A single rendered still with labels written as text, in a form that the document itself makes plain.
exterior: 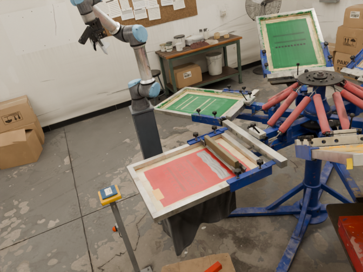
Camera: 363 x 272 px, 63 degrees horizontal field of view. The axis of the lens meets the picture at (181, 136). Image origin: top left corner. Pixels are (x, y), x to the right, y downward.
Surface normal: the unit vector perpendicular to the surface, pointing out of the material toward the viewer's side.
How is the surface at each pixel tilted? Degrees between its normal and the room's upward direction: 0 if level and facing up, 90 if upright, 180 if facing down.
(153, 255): 0
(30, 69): 90
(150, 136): 90
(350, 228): 0
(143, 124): 90
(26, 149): 90
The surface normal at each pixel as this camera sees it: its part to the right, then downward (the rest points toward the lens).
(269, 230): -0.15, -0.86
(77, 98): 0.40, 0.40
